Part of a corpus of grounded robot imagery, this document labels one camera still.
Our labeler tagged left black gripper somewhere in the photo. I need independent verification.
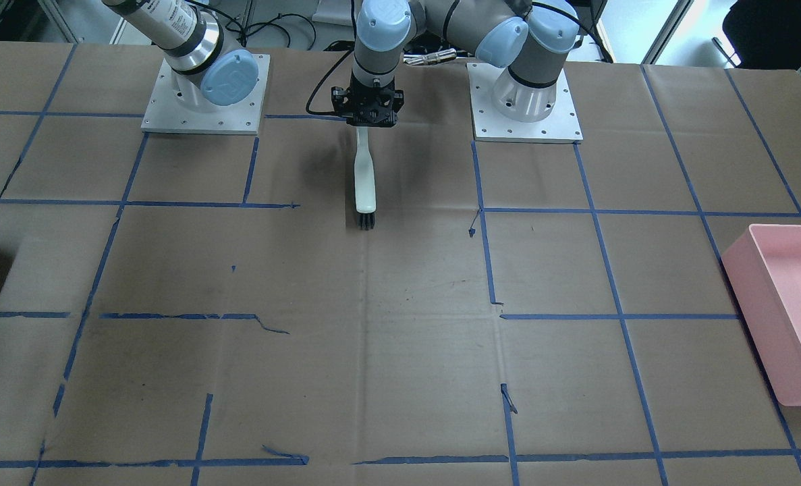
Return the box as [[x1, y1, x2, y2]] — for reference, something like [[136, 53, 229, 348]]
[[331, 75, 404, 128]]

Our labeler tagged pale green hand brush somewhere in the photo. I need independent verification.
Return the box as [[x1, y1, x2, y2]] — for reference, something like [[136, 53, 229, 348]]
[[354, 126, 377, 230]]

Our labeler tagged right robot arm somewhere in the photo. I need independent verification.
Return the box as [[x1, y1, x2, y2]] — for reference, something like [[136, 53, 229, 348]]
[[104, 1, 259, 107]]

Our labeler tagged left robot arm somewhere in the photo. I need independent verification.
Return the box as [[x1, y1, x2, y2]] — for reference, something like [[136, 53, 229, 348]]
[[331, 1, 582, 128]]

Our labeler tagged pink plastic bin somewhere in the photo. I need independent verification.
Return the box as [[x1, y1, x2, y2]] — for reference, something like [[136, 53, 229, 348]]
[[722, 224, 801, 406]]

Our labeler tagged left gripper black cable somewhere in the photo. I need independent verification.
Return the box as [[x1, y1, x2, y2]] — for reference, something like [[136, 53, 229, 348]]
[[306, 47, 355, 117]]

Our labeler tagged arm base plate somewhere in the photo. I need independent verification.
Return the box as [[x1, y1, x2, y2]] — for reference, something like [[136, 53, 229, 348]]
[[467, 63, 584, 144], [141, 53, 271, 136]]

